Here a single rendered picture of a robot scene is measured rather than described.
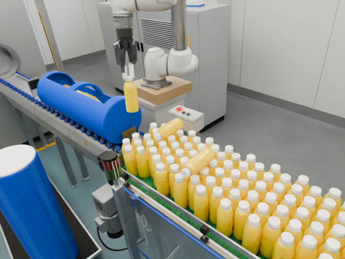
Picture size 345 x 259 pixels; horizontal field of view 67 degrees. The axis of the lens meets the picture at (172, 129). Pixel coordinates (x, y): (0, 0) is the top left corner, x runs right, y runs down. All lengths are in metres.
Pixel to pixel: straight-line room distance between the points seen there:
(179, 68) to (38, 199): 1.22
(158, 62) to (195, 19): 1.04
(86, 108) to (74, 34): 5.32
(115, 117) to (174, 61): 0.64
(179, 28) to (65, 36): 5.17
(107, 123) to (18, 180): 0.53
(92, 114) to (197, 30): 1.65
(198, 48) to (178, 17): 1.15
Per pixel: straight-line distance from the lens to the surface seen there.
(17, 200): 1.64
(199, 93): 3.09
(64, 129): 2.10
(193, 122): 1.49
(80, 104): 1.69
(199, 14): 2.86
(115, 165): 1.02
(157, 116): 1.97
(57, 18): 6.72
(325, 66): 3.64
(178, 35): 1.84
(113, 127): 1.53
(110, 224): 1.57
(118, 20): 1.25
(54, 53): 2.87
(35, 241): 1.87
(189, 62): 1.89
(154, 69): 1.94
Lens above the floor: 1.85
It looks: 32 degrees down
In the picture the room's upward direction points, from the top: 5 degrees counter-clockwise
